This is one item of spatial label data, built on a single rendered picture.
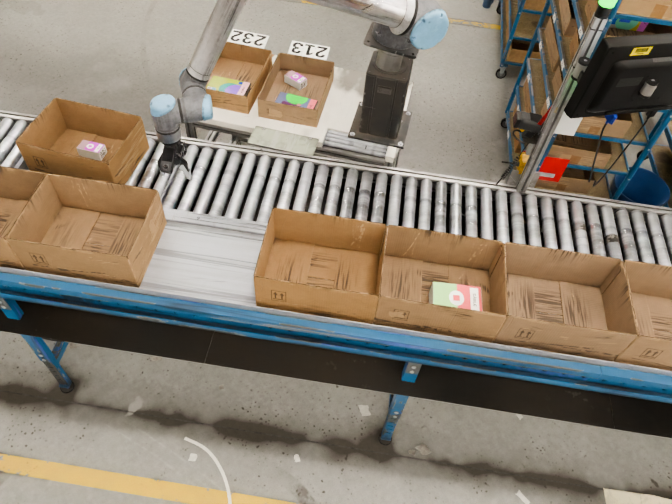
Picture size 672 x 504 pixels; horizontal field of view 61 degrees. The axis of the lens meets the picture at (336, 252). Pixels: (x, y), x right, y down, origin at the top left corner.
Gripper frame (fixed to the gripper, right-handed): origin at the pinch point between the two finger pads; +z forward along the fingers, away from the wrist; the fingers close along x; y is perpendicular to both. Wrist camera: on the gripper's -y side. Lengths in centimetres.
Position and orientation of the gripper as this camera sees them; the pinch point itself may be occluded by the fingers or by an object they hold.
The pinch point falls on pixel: (176, 178)
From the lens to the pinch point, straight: 241.4
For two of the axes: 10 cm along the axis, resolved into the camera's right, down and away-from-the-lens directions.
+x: -9.9, -1.5, 0.4
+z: -0.6, 6.0, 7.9
